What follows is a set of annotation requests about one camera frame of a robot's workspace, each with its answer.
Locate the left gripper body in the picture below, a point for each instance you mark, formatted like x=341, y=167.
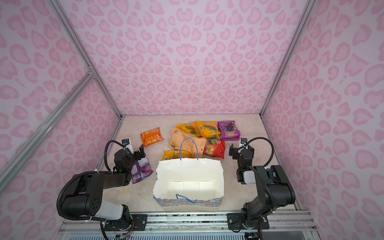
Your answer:
x=137, y=156

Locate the yellow candy bag back right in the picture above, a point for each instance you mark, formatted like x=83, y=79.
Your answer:
x=208, y=130

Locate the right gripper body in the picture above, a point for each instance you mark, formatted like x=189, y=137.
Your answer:
x=238, y=151

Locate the orange corn chip packet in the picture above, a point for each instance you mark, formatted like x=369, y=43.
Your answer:
x=151, y=137

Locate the yellow mango candy bag front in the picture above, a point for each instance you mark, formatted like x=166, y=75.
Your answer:
x=174, y=154

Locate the purple small snack packet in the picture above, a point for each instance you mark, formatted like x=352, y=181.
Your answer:
x=141, y=170

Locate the white paper bag blue handles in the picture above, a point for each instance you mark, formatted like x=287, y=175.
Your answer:
x=187, y=183

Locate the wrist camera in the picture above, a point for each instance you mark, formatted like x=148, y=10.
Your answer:
x=243, y=143
x=127, y=144

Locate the tan kraft paper snack pouch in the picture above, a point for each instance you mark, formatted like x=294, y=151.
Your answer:
x=181, y=140

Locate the purple grape candy bag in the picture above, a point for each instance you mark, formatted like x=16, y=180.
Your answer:
x=229, y=131

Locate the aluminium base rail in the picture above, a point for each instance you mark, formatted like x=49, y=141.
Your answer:
x=286, y=224

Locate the red candy bag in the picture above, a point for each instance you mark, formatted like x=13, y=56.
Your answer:
x=215, y=148

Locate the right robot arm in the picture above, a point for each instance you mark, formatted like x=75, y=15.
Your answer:
x=274, y=190

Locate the aluminium frame strut diagonal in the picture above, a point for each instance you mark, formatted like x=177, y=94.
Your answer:
x=25, y=152

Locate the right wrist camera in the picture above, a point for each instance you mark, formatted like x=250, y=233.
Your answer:
x=243, y=143

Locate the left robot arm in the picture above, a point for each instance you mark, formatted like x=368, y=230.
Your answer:
x=81, y=198

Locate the yellow candy bag back left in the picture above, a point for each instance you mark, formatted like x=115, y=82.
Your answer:
x=190, y=129

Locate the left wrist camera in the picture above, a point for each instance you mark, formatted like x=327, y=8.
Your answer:
x=127, y=144

